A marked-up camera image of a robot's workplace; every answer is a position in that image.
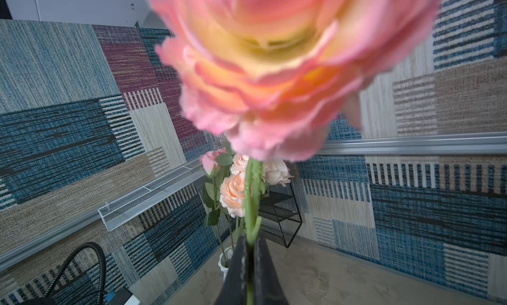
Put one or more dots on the white ribbed ceramic vase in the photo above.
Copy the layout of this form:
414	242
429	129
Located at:
224	260

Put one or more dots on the large blush pink rose stem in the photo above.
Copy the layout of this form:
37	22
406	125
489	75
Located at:
232	195

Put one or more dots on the pink peony double stem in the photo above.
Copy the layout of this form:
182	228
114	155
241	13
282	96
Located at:
239	165

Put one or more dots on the black wire mesh shelf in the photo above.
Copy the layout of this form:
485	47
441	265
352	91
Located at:
281	215

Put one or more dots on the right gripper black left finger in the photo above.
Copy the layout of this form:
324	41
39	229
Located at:
235	287

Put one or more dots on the small pink rosebud stem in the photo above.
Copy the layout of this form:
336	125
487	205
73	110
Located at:
276	172

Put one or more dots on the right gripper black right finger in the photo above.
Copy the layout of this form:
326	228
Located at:
267	288

